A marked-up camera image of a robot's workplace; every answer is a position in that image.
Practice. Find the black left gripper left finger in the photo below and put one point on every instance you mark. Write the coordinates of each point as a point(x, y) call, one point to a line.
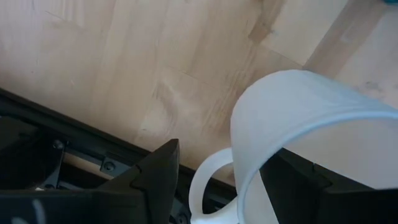
point(158, 180)

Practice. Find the black table rig frame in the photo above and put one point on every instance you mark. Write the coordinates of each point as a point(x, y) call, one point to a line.
point(77, 133)

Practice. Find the white mug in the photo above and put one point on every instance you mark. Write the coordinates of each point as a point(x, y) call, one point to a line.
point(295, 109)

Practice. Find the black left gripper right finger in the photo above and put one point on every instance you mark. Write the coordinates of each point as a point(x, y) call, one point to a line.
point(292, 193)

